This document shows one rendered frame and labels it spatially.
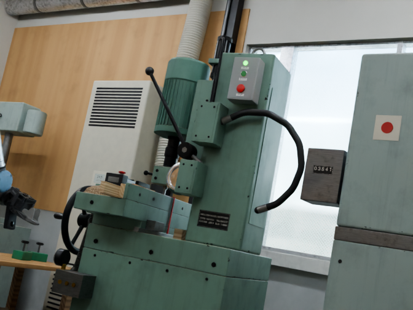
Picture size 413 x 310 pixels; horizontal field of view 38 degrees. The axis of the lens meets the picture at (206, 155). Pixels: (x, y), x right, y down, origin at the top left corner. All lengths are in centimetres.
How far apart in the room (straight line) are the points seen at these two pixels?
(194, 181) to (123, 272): 40
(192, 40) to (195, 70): 168
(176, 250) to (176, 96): 62
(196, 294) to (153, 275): 17
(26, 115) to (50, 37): 102
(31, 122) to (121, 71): 76
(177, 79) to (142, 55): 212
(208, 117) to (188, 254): 49
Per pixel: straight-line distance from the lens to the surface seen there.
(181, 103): 232
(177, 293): 203
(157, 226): 216
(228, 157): 213
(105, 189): 199
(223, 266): 196
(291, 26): 387
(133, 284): 211
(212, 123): 210
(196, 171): 207
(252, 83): 211
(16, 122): 447
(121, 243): 215
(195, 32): 405
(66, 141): 472
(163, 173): 232
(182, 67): 235
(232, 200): 209
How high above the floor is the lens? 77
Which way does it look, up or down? 9 degrees up
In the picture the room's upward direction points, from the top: 11 degrees clockwise
